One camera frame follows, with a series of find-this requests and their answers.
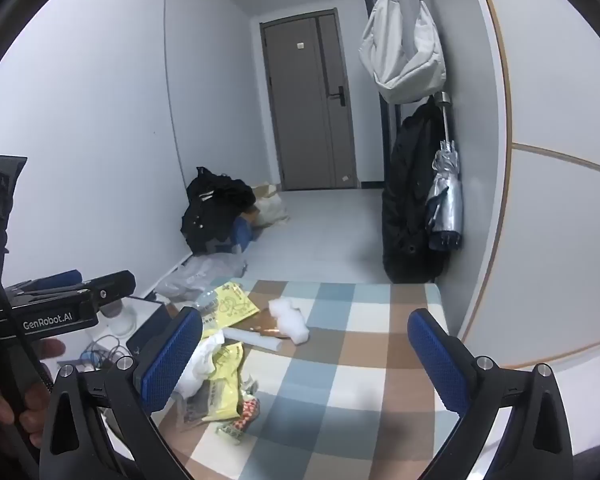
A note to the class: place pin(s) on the silver folding umbrella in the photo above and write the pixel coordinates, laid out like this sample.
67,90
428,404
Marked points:
447,200

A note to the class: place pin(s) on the white foam sheet roll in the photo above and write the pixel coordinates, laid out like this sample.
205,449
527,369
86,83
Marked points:
250,338

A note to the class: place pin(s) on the clear printed plastic bag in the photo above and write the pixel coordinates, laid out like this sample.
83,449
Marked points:
207,304

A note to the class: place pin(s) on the white shoulder bag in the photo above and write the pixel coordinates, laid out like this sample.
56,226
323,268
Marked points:
400,60

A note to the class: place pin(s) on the clear plastic bags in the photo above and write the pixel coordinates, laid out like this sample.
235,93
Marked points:
200,272

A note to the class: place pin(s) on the blue bag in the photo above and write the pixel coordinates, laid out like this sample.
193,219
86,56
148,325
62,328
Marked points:
241,235

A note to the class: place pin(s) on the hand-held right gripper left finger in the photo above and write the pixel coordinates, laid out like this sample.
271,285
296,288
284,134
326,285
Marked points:
172,360

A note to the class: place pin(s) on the black jacket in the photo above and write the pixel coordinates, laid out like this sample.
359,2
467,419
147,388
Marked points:
405,200

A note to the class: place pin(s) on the white tote bag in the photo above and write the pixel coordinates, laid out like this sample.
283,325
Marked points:
272,210

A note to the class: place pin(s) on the checked tablecloth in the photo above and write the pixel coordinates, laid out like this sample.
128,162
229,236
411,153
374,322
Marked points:
355,385

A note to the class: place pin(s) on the pile of black clothes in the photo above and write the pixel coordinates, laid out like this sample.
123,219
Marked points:
215,210

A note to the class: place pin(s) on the white plastic bag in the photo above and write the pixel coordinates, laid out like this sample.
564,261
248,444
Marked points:
202,360

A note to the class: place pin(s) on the white bubble wrap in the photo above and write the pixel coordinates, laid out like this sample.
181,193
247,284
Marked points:
290,320

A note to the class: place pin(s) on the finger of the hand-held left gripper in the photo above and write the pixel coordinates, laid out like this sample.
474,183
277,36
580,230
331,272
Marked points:
60,278
110,285

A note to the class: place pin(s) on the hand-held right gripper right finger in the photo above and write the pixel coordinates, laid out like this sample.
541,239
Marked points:
437,360

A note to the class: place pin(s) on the grey door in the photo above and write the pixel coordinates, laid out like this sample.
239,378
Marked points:
300,110

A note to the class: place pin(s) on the red checkered wrapper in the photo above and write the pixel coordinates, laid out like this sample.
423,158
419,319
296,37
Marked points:
245,415

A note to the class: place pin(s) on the yellow plastic bag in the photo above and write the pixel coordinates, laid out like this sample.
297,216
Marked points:
230,307
225,385

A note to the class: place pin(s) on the navy blue box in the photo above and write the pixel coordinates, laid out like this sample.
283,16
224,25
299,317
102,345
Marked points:
147,332

